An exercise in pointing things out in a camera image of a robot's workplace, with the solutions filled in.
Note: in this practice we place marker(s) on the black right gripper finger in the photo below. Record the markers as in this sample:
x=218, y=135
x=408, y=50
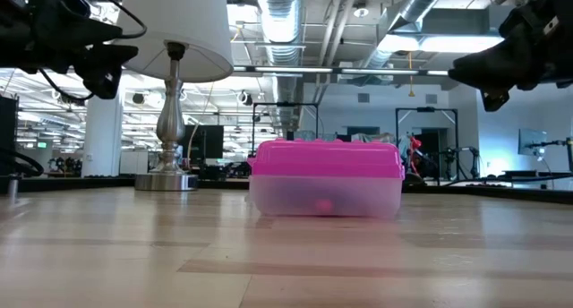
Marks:
x=488, y=71

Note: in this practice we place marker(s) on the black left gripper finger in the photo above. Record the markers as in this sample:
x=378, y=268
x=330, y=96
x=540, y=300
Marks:
x=107, y=57
x=96, y=30

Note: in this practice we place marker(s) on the clear pencil box pink lid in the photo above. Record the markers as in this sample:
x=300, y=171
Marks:
x=327, y=165

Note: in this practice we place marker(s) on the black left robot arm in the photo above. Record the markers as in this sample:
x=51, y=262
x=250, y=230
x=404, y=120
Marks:
x=9, y=12

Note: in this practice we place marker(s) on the clear plastic pencil box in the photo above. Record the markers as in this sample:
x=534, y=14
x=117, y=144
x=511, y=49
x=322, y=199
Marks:
x=67, y=182

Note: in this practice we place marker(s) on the white pillar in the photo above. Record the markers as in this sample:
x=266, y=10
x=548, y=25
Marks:
x=103, y=138

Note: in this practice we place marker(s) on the white shade silver table lamp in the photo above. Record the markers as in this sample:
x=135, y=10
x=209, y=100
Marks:
x=170, y=120

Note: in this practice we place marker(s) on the black cabinet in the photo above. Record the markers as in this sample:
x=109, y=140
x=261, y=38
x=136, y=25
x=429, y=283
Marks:
x=8, y=133

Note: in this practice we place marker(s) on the pale patterned cloth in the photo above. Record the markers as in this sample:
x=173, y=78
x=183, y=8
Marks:
x=380, y=137

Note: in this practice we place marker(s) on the black monitor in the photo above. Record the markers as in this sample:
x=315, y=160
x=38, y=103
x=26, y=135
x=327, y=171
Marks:
x=210, y=142

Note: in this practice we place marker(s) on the long ceiling light strip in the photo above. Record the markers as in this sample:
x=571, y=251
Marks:
x=313, y=70

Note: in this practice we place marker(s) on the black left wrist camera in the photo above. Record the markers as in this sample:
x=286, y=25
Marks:
x=103, y=82

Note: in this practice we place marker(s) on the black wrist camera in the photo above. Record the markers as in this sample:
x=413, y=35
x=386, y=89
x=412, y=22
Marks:
x=494, y=100
x=103, y=82

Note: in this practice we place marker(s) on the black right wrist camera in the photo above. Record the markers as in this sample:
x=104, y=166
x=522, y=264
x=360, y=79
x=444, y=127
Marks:
x=494, y=100

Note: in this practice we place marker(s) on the black rig frame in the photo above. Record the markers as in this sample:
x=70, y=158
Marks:
x=286, y=104
x=425, y=109

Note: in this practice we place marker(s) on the pale wall screen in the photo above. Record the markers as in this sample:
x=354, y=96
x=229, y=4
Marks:
x=532, y=142

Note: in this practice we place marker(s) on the silver ceiling air duct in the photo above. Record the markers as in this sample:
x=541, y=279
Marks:
x=282, y=30

